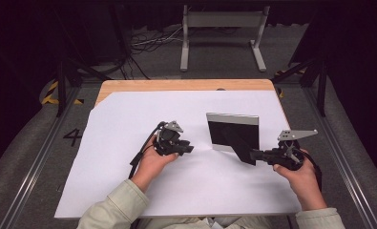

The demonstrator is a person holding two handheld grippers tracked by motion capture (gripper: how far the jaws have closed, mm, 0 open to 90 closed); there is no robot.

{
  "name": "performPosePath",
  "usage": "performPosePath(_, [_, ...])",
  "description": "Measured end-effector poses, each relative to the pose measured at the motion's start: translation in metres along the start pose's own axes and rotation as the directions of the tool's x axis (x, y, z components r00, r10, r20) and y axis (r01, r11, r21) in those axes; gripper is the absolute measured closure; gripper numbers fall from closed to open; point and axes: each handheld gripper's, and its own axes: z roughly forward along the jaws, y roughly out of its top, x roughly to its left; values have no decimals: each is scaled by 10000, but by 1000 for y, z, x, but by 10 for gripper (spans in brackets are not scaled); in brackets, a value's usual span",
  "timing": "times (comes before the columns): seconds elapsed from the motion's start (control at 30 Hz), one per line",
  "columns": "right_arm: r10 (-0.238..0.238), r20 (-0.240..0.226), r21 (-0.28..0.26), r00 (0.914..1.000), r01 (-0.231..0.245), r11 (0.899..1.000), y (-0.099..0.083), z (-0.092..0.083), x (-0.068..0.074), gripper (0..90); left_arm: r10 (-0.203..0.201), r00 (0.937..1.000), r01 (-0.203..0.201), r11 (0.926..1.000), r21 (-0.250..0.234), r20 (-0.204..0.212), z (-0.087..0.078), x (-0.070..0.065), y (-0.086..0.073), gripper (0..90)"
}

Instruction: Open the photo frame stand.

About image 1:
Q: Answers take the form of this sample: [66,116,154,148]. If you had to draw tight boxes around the person's light jacket torso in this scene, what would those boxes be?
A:
[135,215,300,229]

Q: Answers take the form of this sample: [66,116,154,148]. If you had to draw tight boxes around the white paper sheet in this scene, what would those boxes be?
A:
[53,90,303,220]

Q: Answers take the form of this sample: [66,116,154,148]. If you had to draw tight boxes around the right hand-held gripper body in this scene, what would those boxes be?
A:
[269,128,320,172]

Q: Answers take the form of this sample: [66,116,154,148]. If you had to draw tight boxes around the aluminium floor rail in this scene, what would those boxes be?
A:
[0,85,82,229]
[303,85,377,229]

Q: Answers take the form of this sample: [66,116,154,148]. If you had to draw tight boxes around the black tripod stand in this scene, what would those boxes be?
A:
[53,56,112,117]
[273,57,329,117]

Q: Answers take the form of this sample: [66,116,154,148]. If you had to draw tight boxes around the person's left hand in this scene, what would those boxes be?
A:
[131,135,179,194]

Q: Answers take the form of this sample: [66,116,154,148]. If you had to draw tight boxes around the grey metal stand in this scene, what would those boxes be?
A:
[179,4,271,73]

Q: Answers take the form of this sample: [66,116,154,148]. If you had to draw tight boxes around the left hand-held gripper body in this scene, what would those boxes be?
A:
[153,119,184,156]

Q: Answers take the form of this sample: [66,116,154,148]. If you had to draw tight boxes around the yellow black floor tape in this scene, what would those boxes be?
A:
[41,80,85,106]

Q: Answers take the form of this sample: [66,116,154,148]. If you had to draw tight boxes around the black floor cables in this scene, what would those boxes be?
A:
[90,47,152,81]

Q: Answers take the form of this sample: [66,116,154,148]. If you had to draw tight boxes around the right hand-held gripper cable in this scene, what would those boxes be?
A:
[299,148,324,193]

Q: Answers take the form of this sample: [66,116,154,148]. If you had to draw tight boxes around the white floor cable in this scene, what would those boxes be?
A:
[131,26,184,49]

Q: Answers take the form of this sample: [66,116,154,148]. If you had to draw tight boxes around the person's right hand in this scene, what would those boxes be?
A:
[272,156,328,212]

